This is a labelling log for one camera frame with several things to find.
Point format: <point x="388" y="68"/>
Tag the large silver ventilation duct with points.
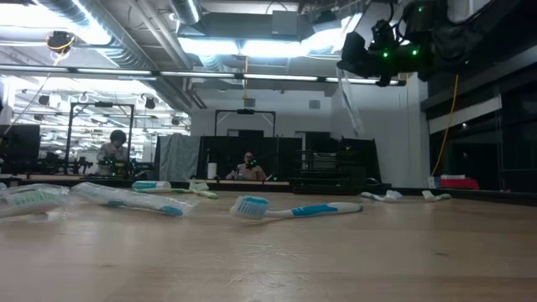
<point x="126" y="50"/>

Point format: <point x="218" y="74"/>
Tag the square wall vent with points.
<point x="249" y="102"/>
<point x="314" y="104"/>

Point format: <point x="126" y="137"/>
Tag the grey ceiling box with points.
<point x="285" y="23"/>

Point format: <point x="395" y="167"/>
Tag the grey hanging cloth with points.
<point x="178" y="157"/>

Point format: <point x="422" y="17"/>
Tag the black monitor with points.
<point x="21" y="144"/>

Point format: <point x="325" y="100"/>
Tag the red box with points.
<point x="461" y="184"/>

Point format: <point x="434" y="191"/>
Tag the black hanging spotlight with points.
<point x="150" y="103"/>
<point x="175" y="121"/>
<point x="43" y="100"/>

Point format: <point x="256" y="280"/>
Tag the green and white toothbrush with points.
<point x="205" y="194"/>

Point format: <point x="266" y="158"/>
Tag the black background station frame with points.
<point x="102" y="104"/>
<point x="245" y="111"/>

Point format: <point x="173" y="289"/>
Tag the black partition screen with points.
<point x="272" y="157"/>

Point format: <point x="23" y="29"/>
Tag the small silver ventilation duct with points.
<point x="186" y="10"/>

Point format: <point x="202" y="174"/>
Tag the long ceiling light strip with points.
<point x="197" y="74"/>

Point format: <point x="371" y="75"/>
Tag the black ceiling dome device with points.
<point x="60" y="41"/>

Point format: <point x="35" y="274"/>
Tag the person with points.
<point x="112" y="153"/>
<point x="247" y="172"/>

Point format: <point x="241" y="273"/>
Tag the teal mouthwash bottle white cap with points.
<point x="147" y="185"/>

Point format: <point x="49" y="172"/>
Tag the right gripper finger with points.
<point x="354" y="54"/>

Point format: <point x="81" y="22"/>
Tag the small white blue box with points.
<point x="432" y="182"/>

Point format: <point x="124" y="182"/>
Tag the flat white box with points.
<point x="453" y="177"/>

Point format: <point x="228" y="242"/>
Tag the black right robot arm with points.
<point x="453" y="42"/>

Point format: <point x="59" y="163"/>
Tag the blue and white toothbrush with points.
<point x="310" y="209"/>

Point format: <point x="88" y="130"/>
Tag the white paper roll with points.
<point x="212" y="171"/>

